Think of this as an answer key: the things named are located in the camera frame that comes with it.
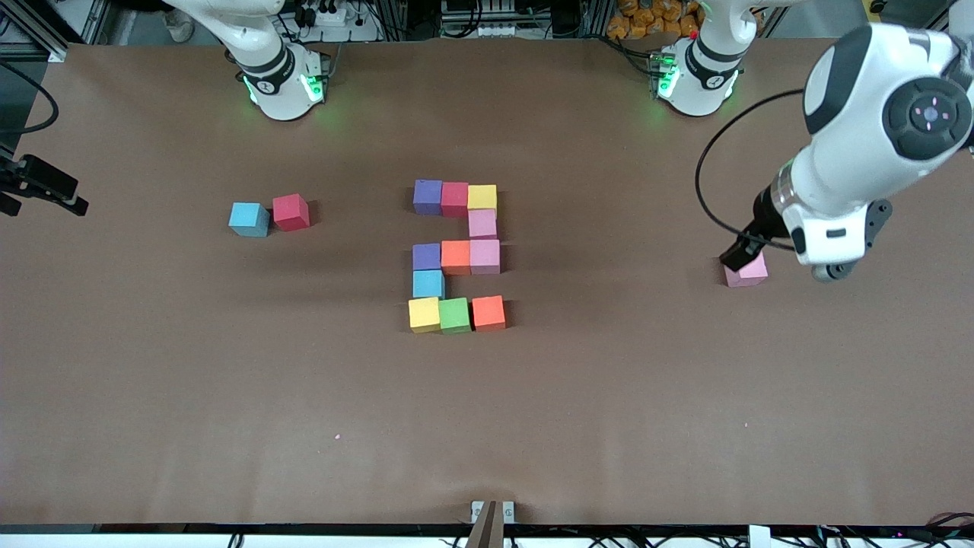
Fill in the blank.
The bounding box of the orange snack bags pile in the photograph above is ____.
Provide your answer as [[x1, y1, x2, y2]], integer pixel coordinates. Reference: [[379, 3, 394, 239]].
[[606, 0, 705, 40]]

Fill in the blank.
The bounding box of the aluminium frame profile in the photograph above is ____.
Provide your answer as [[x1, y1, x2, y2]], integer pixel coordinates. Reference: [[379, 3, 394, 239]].
[[913, 0, 974, 56], [0, 0, 115, 63]]

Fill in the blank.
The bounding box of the white power strip with plugs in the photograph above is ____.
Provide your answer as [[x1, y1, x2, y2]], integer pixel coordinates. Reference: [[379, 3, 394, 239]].
[[293, 0, 381, 43]]

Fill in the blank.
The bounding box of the white socket strip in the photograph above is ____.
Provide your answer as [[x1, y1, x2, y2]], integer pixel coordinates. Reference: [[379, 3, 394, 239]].
[[441, 0, 520, 40]]

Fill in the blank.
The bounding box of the orange foam cube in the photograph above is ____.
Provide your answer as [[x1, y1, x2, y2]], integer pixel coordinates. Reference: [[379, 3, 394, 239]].
[[472, 295, 507, 333], [441, 241, 473, 276]]

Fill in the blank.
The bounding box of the brown wooden stick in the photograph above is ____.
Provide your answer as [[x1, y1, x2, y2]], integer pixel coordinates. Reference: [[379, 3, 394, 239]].
[[466, 500, 505, 548]]

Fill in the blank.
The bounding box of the light blue foam cube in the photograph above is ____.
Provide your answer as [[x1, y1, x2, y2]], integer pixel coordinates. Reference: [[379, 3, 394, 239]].
[[412, 269, 447, 301], [228, 202, 271, 237]]

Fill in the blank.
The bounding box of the green foam cube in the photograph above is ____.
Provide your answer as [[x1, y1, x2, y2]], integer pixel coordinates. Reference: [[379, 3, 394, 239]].
[[439, 298, 473, 336]]

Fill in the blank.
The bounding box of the red foam cube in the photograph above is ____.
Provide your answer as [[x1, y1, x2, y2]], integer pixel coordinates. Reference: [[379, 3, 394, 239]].
[[272, 193, 311, 230], [441, 181, 470, 219]]

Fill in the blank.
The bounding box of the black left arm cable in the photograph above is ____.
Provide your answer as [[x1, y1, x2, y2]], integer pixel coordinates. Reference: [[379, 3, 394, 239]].
[[695, 88, 807, 252]]

